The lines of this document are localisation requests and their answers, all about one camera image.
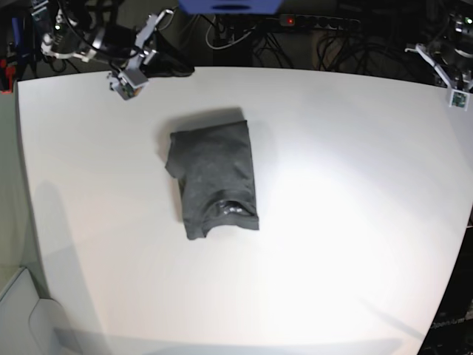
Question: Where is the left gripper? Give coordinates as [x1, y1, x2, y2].
[404, 42, 472, 91]

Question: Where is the white cable loop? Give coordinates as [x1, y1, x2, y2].
[205, 21, 256, 50]

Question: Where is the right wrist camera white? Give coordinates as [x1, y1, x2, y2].
[107, 70, 149, 101]

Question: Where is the blue box overhead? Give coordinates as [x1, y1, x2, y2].
[178, 0, 282, 15]

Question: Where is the black power strip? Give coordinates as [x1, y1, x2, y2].
[279, 14, 361, 31]

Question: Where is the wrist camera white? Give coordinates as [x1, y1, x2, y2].
[107, 70, 149, 101]
[448, 89, 470, 111]

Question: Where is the red clamp at left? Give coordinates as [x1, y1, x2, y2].
[1, 58, 16, 94]

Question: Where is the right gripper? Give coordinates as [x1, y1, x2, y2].
[107, 10, 174, 81]

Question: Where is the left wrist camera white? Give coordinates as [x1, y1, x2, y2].
[448, 89, 470, 111]

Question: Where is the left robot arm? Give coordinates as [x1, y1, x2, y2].
[404, 1, 472, 93]

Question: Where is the dark grey t-shirt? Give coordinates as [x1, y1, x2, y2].
[166, 120, 259, 240]

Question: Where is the black floor cable bundle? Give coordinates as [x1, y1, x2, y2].
[313, 21, 426, 75]

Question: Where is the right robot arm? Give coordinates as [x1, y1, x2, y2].
[30, 1, 194, 99]

